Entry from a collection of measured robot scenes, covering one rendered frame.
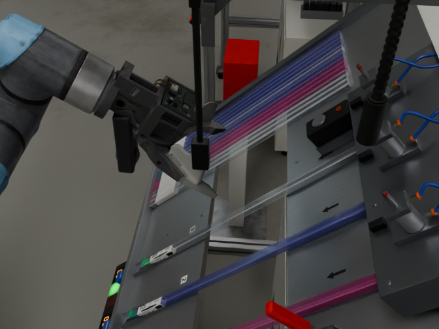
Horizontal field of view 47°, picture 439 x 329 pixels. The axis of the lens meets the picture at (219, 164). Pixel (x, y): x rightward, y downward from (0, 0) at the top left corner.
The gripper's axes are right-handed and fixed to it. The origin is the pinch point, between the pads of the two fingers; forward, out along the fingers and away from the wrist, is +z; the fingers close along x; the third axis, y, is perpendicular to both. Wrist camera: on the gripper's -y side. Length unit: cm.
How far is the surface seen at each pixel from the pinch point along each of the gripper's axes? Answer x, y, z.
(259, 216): 78, -81, 61
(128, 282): -3.3, -33.9, 1.0
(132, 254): 2.7, -33.8, 0.3
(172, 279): -6.6, -22.8, 5.3
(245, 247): 39, -57, 41
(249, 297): 41, -83, 60
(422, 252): -24.9, 23.2, 11.3
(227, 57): 71, -23, 9
